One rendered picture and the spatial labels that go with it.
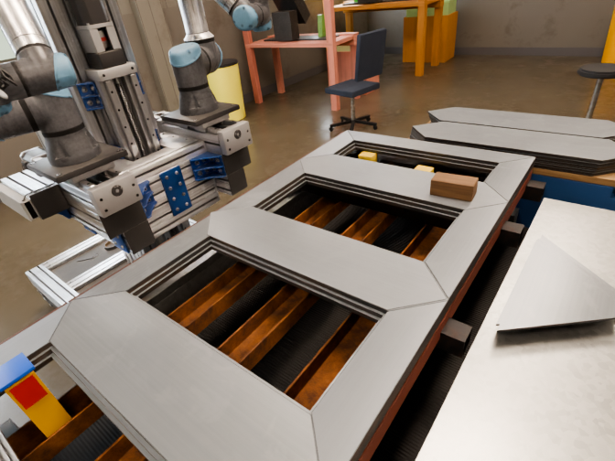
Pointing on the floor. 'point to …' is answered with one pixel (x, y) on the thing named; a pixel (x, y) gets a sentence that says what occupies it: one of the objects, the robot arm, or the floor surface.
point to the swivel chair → (373, 50)
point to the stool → (597, 80)
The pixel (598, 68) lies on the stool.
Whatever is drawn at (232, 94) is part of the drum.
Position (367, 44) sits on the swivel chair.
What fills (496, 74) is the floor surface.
